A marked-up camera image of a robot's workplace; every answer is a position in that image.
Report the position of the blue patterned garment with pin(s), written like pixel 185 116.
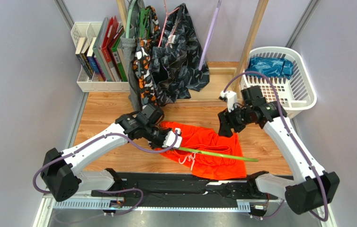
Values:
pixel 272 67

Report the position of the red folder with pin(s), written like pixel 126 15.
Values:
pixel 109 31

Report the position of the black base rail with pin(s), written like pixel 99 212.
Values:
pixel 162 190

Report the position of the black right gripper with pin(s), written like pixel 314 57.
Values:
pixel 227 119

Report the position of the dark green hanger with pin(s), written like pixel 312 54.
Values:
pixel 144 23

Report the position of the white laundry basket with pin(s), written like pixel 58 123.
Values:
pixel 296 93

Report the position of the green folder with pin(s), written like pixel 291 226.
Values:
pixel 117 58

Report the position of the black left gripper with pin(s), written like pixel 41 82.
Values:
pixel 160 145

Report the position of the dark navy book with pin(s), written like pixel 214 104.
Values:
pixel 80 53

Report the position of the grey shorts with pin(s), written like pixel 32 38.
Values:
pixel 132 72

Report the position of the grey-green folder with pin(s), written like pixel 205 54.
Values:
pixel 98 51

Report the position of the pale green hanger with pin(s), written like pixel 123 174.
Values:
pixel 129 18

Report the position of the lime green hanger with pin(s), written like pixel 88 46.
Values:
pixel 208 153

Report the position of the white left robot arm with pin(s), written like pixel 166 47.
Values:
pixel 63 172

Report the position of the orange camouflage shorts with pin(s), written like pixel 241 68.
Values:
pixel 148 37

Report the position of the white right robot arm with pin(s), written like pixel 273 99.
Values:
pixel 312 186

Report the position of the dark leaf-pattern shorts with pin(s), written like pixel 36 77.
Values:
pixel 175 63

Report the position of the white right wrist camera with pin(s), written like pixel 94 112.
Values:
pixel 230 98

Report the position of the purple hanger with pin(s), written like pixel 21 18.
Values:
pixel 209 34

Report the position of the pink hanger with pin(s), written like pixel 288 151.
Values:
pixel 167 13

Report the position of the wooden clothes rack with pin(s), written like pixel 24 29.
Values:
pixel 243 63

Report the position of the white file organizer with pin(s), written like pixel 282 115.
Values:
pixel 95 74

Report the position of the blue book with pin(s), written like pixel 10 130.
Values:
pixel 91 58

